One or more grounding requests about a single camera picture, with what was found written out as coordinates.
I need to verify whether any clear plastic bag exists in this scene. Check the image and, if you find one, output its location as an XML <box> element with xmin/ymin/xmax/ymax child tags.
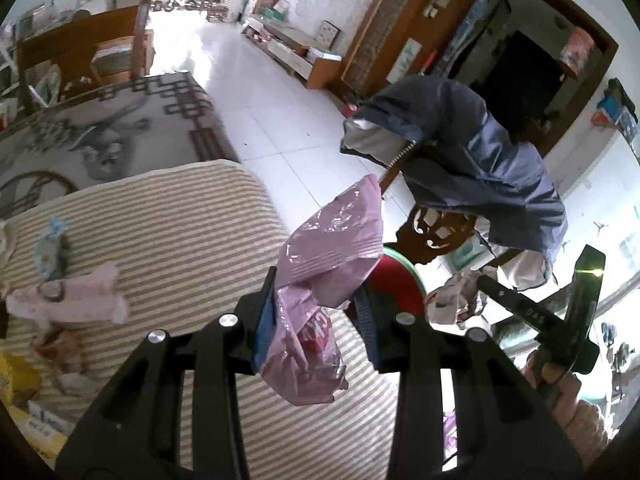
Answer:
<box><xmin>30</xmin><ymin>64</ymin><xmax>64</xmax><ymax>107</ymax></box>

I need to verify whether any cluttered wall shelf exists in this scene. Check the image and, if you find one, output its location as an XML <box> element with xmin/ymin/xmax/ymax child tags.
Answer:
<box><xmin>592</xmin><ymin>77</ymin><xmax>640</xmax><ymax>157</ymax></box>

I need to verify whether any carved wooden chair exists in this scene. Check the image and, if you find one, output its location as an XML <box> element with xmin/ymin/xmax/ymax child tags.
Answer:
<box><xmin>379</xmin><ymin>164</ymin><xmax>483</xmax><ymax>267</ymax></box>

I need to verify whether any paper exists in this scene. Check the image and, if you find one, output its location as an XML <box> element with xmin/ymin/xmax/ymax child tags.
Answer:
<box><xmin>425</xmin><ymin>267</ymin><xmax>498</xmax><ymax>331</ymax></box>

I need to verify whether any small bicycle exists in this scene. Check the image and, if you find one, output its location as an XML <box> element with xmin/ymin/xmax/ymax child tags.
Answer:
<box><xmin>150</xmin><ymin>0</ymin><xmax>213</xmax><ymax>15</ymax></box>

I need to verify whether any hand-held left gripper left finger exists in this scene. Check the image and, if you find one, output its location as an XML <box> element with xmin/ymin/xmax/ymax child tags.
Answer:
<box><xmin>55</xmin><ymin>265</ymin><xmax>281</xmax><ymax>480</ymax></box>

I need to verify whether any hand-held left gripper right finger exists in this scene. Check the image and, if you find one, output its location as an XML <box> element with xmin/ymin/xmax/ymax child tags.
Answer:
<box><xmin>345</xmin><ymin>280</ymin><xmax>586</xmax><ymax>480</ymax></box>

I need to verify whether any yellow box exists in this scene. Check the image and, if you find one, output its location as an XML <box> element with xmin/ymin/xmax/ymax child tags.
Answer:
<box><xmin>0</xmin><ymin>352</ymin><xmax>42</xmax><ymax>411</ymax></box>

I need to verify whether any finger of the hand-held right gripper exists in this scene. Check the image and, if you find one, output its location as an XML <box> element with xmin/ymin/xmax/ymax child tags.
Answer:
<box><xmin>475</xmin><ymin>273</ymin><xmax>522</xmax><ymax>314</ymax></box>

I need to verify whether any wooden lattice partition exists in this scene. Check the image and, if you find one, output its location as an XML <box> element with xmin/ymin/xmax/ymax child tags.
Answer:
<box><xmin>341</xmin><ymin>0</ymin><xmax>451</xmax><ymax>102</ymax></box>

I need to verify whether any person's right hand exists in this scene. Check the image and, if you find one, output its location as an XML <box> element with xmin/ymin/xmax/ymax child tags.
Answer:
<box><xmin>520</xmin><ymin>351</ymin><xmax>612</xmax><ymax>463</ymax></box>

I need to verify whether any pink plastic bag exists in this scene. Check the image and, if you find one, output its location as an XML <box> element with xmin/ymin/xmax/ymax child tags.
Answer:
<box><xmin>257</xmin><ymin>174</ymin><xmax>387</xmax><ymax>407</ymax></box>

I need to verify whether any blue white wrapper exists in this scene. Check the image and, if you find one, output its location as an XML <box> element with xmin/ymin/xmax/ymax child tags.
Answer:
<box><xmin>34</xmin><ymin>217</ymin><xmax>72</xmax><ymax>282</ymax></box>

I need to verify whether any red basin with green rim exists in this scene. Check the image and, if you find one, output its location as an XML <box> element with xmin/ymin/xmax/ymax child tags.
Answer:
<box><xmin>370</xmin><ymin>244</ymin><xmax>428</xmax><ymax>322</ymax></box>

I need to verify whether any framed picture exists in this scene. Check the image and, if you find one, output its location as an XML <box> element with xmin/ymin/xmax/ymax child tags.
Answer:
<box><xmin>317</xmin><ymin>20</ymin><xmax>341</xmax><ymax>47</ymax></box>

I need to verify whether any blue grey jacket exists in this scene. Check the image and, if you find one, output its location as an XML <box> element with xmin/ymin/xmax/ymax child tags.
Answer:
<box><xmin>340</xmin><ymin>76</ymin><xmax>568</xmax><ymax>293</ymax></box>

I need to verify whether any low tv cabinet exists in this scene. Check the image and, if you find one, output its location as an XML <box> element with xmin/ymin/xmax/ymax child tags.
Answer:
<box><xmin>242</xmin><ymin>7</ymin><xmax>346</xmax><ymax>91</ymax></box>

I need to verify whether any grey patterned blanket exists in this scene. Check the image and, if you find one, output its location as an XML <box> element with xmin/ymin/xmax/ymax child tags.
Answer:
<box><xmin>0</xmin><ymin>71</ymin><xmax>242</xmax><ymax>221</ymax></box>

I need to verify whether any wooden armchair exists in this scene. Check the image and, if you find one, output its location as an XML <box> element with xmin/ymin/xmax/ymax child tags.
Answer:
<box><xmin>15</xmin><ymin>0</ymin><xmax>156</xmax><ymax>111</ymax></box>

